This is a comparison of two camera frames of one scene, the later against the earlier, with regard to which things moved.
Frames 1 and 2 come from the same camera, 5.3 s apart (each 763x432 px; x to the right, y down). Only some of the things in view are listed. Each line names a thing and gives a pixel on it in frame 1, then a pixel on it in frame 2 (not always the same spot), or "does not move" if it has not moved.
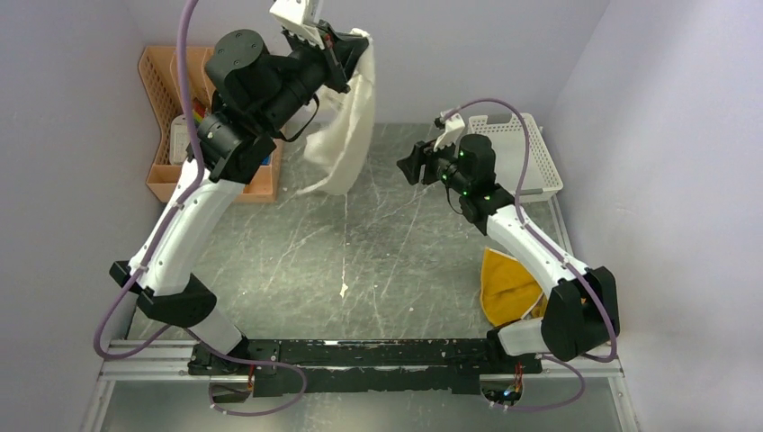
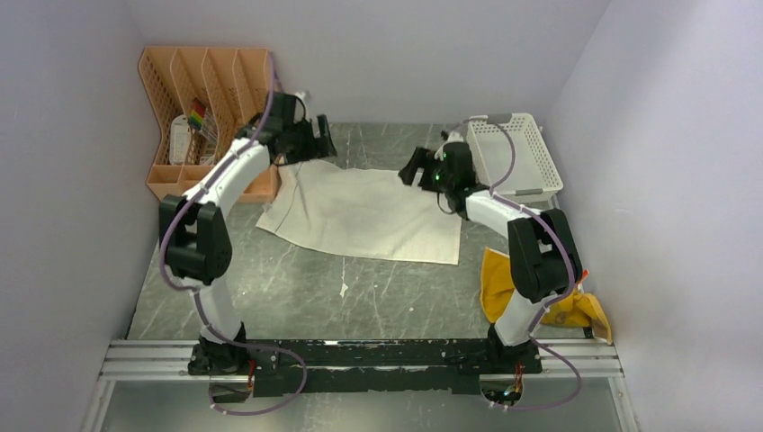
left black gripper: [340, 55] -> [322, 144]
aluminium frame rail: [155, 359] does not move
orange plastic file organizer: [159, 66] does not move
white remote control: [179, 139] does not move
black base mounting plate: [452, 365] does not move
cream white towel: [343, 141] -> [359, 210]
